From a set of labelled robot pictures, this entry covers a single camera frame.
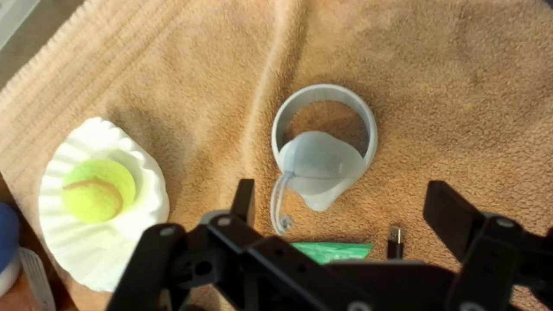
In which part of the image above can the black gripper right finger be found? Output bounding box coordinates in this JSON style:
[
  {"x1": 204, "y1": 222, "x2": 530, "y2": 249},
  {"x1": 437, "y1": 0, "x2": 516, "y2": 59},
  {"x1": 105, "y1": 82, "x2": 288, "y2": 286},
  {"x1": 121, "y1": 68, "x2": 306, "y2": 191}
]
[{"x1": 421, "y1": 180, "x2": 553, "y2": 311}]

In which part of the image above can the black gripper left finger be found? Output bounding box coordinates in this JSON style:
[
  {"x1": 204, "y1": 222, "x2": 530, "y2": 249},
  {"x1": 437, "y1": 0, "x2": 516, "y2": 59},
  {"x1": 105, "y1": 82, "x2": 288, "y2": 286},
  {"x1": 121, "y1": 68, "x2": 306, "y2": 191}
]
[{"x1": 105, "y1": 179, "x2": 347, "y2": 311}]

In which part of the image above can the green packet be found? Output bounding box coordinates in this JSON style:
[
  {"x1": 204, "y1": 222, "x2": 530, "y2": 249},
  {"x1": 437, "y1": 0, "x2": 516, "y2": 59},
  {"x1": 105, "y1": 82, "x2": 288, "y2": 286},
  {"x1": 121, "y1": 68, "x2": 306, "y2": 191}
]
[{"x1": 288, "y1": 241, "x2": 375, "y2": 267}]

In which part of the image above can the white fluted paper bowl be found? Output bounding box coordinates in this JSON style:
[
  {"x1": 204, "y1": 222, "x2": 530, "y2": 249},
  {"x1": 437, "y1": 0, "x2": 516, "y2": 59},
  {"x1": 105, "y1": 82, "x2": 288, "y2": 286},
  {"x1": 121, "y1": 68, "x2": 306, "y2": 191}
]
[{"x1": 36, "y1": 116, "x2": 171, "y2": 294}]

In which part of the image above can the yellow-green tennis ball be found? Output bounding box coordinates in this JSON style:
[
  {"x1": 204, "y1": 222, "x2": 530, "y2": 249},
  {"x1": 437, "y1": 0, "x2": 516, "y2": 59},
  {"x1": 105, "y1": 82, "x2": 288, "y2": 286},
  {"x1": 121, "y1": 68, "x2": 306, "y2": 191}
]
[{"x1": 60, "y1": 158, "x2": 138, "y2": 225}]

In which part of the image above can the blue tape roll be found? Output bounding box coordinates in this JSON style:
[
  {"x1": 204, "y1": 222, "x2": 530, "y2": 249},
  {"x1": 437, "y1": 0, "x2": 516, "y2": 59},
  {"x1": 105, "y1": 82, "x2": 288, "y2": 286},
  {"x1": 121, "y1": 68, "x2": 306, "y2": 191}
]
[{"x1": 0, "y1": 201, "x2": 22, "y2": 300}]

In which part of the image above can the tan terry towel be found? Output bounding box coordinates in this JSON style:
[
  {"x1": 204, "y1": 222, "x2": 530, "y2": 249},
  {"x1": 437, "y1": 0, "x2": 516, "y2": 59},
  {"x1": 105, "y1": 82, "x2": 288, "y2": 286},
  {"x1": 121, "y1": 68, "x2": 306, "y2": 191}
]
[{"x1": 0, "y1": 0, "x2": 553, "y2": 311}]

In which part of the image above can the black USB cable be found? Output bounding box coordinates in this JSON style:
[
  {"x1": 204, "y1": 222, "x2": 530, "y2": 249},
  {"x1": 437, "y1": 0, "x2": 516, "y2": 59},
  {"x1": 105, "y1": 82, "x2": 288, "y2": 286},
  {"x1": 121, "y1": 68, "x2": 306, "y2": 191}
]
[{"x1": 385, "y1": 225, "x2": 404, "y2": 262}]

